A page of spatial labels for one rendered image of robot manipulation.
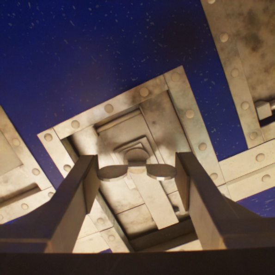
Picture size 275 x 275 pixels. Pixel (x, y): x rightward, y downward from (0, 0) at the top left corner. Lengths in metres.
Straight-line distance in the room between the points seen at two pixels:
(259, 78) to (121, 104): 0.12
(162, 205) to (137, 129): 0.08
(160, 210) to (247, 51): 0.16
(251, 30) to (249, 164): 0.11
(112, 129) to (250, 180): 0.13
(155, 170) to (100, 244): 0.10
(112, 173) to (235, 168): 0.11
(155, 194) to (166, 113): 0.08
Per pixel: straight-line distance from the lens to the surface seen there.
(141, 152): 0.17
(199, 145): 0.17
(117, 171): 0.16
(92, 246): 0.23
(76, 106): 0.16
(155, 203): 0.20
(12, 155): 0.21
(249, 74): 0.19
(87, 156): 0.16
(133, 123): 0.17
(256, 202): 0.22
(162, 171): 0.15
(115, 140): 0.18
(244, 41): 0.19
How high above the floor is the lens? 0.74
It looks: 7 degrees up
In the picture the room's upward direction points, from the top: 114 degrees counter-clockwise
